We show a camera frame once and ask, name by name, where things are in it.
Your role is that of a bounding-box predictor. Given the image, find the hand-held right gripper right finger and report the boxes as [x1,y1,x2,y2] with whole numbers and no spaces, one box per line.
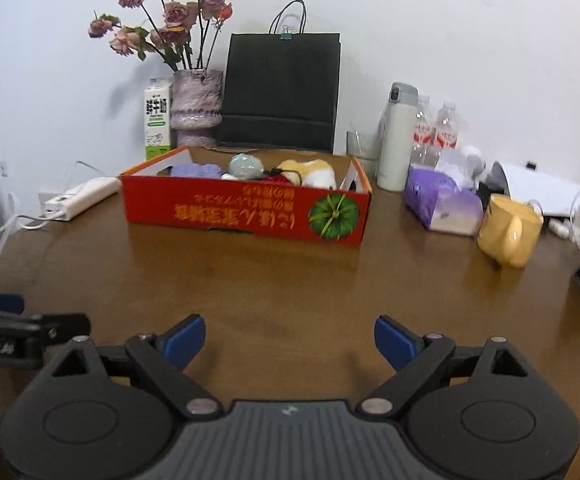
[357,315,528,417]

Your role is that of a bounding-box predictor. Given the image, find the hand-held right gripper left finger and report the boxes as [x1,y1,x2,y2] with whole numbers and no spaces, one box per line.
[50,314,223,418]

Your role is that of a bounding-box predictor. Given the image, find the red cardboard box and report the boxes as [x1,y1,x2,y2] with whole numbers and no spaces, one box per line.
[120,145,373,247]

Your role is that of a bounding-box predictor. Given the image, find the purple cloth pouch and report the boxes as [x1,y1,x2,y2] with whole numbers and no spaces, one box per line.
[170,162,222,179]

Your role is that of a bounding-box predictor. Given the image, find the white and yellow plush toy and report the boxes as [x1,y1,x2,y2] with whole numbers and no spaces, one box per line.
[276,158,337,191]

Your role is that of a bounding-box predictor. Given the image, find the wooden desktop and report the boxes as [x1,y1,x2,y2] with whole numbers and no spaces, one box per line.
[0,147,580,461]

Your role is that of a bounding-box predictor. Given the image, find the white power strip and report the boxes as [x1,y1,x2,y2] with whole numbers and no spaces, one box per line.
[40,176,122,222]

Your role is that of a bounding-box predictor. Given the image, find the purple tissue pack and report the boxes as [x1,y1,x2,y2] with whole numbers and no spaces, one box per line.
[403,164,485,237]

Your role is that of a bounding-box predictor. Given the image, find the yellow mug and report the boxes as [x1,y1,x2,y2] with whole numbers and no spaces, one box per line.
[476,193,544,269]

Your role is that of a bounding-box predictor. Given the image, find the small black stand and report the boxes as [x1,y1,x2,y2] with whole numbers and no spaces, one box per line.
[475,180,508,201]

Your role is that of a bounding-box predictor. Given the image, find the white crumpled tissue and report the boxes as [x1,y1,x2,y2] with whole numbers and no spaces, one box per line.
[435,145,487,191]

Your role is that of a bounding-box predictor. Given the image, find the clear drinking glass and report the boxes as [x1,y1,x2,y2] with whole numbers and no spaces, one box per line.
[346,130,383,176]

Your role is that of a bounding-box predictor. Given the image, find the white thermos bottle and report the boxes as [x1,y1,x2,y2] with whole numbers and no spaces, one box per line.
[375,82,419,192]

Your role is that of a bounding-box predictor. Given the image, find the white curved sheet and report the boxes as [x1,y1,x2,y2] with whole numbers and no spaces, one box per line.
[487,160,580,218]

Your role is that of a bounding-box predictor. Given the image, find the white and green milk carton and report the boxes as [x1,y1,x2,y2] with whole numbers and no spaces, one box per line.
[143,78,173,162]

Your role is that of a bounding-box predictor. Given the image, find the purple glass vase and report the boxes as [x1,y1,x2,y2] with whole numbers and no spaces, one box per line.
[170,69,224,150]

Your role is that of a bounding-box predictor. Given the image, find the black paper bag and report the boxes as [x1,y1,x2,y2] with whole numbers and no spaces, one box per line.
[216,0,342,155]

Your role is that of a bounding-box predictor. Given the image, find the dried pink roses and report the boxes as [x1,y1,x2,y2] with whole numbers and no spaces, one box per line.
[88,0,234,73]

